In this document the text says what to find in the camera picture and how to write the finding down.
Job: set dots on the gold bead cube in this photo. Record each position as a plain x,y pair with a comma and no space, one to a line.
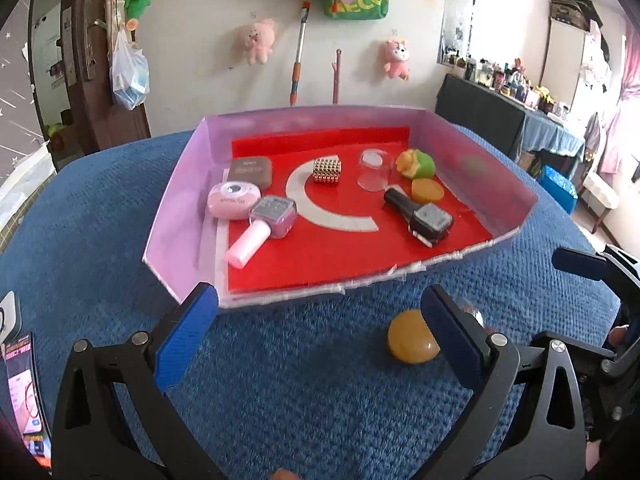
327,170

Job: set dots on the person's left hand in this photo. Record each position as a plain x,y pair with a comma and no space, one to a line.
286,475

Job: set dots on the black table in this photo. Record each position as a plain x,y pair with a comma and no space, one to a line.
475,110

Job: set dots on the brown square eyeshadow case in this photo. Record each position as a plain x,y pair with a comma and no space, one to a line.
250,170

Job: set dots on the blue box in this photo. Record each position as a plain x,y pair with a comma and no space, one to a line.
557,185

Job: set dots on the purple cardboard box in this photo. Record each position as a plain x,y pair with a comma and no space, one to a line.
175,210

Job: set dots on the person's right hand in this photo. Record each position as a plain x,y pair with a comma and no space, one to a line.
621,335

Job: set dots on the pink bear plush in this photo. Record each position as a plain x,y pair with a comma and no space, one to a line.
396,57

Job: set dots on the brown wooden door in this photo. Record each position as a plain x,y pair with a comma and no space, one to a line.
95,110

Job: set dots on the blue tablecloth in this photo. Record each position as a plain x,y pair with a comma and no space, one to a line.
550,132

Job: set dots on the pink curtain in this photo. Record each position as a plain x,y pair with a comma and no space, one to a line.
627,85

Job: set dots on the clear plastic cup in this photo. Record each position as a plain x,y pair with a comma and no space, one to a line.
374,175

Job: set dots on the white cabinet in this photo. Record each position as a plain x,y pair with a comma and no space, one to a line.
570,60

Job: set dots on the yellow ball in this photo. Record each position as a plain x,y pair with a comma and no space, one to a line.
410,340

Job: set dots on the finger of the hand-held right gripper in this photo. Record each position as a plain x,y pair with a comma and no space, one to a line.
575,262
590,357

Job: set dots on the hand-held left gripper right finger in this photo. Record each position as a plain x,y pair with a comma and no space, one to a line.
450,330

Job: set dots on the pink oval digital device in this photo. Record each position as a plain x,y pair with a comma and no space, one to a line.
232,202

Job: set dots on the wall mirror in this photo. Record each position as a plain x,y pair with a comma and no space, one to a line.
457,20

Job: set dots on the star print curtain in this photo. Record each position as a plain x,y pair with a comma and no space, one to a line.
15,85

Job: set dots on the dark bag on cabinet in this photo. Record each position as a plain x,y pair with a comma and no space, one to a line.
570,10

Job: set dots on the white phone stand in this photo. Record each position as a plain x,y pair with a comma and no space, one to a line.
9,315

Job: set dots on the pink pig plush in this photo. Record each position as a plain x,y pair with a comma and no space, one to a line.
256,40

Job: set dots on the pink stick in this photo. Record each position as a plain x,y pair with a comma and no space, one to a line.
336,80

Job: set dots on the smartphone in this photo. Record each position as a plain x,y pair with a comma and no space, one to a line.
25,400

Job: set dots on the red paper liner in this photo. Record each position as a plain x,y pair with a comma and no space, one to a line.
325,250

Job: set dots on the white plastic bag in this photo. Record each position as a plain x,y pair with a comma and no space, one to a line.
129,80

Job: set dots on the blue textured blanket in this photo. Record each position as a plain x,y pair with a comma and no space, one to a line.
300,385

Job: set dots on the green yellow toy duck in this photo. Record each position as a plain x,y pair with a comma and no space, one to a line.
422,165

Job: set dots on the black nail polish bottle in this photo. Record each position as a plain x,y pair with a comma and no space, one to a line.
430,220

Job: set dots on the white bench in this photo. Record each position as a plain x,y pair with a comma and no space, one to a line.
605,192

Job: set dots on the yellow round disc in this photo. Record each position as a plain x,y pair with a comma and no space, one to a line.
426,191

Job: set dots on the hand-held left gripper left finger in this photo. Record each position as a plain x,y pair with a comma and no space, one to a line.
185,335

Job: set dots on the purple nail polish bottle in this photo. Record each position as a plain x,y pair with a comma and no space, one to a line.
275,215

